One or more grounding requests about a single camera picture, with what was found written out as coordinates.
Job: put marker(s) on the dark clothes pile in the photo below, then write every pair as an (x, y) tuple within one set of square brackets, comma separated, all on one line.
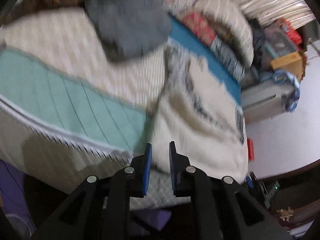
[(259, 39)]

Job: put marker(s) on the red plastic bag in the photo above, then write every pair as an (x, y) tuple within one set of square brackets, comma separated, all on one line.
[(291, 33)]

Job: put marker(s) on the grey garment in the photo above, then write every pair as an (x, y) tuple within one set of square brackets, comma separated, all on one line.
[(129, 29)]

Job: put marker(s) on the cream ribbed bed cover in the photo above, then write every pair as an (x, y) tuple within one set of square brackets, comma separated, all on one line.
[(66, 40)]

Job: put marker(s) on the clear plastic storage box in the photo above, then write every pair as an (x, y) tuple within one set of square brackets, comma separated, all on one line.
[(277, 43)]

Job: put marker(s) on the blue white cloth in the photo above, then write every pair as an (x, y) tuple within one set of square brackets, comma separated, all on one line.
[(284, 77)]

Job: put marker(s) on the brown cardboard box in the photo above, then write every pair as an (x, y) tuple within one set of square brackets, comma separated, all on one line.
[(295, 63)]

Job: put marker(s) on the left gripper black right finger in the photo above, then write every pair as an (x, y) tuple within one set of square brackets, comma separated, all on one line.
[(220, 208)]

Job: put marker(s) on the red small object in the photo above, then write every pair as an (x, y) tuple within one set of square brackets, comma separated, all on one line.
[(250, 146)]

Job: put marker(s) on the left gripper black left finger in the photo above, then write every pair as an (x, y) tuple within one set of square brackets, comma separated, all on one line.
[(99, 208)]

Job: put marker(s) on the grey white cabinet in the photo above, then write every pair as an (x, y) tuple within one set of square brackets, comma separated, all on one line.
[(264, 101)]

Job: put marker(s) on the red floral quilt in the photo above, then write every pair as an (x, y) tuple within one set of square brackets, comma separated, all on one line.
[(200, 27)]

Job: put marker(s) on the pink beige floral curtain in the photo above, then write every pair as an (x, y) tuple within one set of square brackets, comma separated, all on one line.
[(296, 12)]

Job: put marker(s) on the white fluffy spotted sweater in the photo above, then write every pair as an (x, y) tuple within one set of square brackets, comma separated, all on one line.
[(197, 113)]

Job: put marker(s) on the blue grey patterned quilt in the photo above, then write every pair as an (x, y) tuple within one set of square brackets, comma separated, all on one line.
[(228, 59)]

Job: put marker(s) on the teal quilted bedsheet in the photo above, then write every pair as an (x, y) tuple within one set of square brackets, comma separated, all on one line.
[(70, 104)]

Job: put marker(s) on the blue folding mat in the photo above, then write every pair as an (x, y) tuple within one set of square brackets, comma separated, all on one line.
[(187, 40)]

